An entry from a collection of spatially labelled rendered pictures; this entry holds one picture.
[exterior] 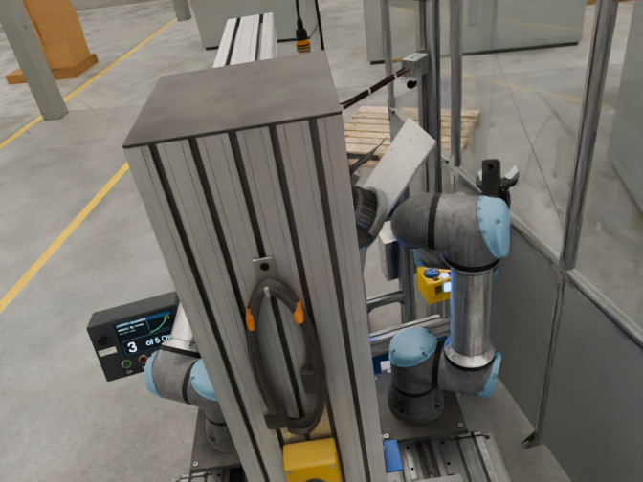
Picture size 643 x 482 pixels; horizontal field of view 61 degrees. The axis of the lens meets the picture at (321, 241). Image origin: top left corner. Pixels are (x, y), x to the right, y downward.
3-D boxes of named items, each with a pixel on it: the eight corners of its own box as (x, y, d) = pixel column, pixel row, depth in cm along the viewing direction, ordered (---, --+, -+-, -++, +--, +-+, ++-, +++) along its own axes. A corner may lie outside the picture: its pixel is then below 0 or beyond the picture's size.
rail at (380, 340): (455, 323, 203) (455, 308, 199) (460, 331, 200) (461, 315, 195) (218, 394, 191) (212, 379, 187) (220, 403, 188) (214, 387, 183)
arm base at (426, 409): (451, 419, 140) (451, 394, 134) (392, 427, 140) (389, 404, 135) (436, 375, 153) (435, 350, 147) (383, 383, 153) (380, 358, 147)
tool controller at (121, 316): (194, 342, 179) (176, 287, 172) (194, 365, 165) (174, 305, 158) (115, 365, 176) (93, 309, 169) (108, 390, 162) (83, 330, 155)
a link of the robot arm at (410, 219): (369, 236, 109) (415, 274, 153) (424, 242, 105) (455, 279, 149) (379, 181, 111) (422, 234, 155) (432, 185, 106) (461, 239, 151)
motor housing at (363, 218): (343, 228, 234) (318, 217, 228) (371, 185, 226) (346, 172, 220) (359, 257, 216) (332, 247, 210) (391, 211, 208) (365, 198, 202)
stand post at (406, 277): (412, 366, 290) (401, 176, 224) (419, 379, 282) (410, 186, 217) (404, 368, 289) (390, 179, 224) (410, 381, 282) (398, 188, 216)
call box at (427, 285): (458, 278, 195) (458, 255, 189) (472, 295, 187) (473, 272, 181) (417, 291, 193) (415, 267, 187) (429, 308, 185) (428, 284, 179)
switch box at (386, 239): (417, 273, 255) (415, 234, 243) (388, 281, 253) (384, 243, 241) (410, 262, 263) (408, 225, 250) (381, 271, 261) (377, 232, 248)
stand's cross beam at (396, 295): (401, 295, 256) (400, 288, 254) (404, 299, 253) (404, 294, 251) (364, 305, 254) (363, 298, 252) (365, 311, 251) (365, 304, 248)
